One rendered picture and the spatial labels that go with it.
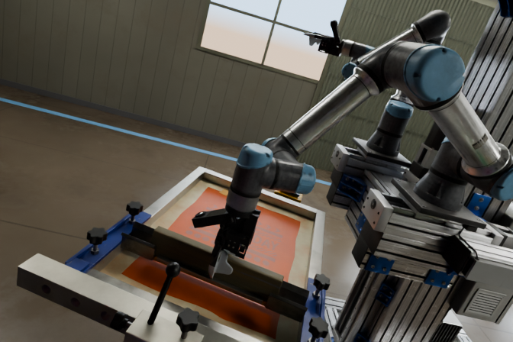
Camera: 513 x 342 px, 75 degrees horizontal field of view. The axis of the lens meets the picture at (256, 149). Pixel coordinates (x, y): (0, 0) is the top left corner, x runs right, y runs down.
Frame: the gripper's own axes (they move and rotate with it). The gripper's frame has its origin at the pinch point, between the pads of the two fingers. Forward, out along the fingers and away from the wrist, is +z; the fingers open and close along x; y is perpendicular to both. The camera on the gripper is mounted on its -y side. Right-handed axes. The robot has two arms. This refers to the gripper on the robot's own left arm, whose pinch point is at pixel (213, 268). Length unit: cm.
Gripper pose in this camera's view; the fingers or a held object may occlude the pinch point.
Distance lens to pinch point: 94.3
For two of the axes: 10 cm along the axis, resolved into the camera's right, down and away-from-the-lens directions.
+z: -2.8, 9.1, 3.1
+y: 9.3, 3.3, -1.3
